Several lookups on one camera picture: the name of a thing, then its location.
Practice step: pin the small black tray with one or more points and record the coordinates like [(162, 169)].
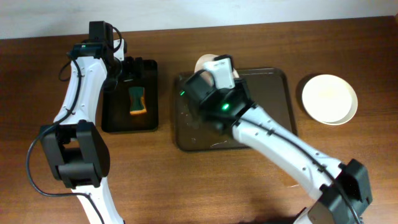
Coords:
[(116, 116)]

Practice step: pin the large brown tray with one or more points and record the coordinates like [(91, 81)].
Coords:
[(268, 88)]

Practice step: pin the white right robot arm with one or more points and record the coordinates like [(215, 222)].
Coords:
[(341, 192)]

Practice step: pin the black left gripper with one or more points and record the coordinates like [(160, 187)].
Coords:
[(132, 66)]

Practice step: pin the green orange sponge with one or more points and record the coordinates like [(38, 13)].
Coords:
[(137, 99)]

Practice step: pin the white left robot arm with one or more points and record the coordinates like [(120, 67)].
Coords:
[(74, 148)]

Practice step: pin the white plate back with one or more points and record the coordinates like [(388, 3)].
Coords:
[(326, 82)]

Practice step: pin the white plate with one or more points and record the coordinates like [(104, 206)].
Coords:
[(331, 107), (207, 58), (326, 82)]

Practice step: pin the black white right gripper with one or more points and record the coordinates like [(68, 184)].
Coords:
[(195, 86)]

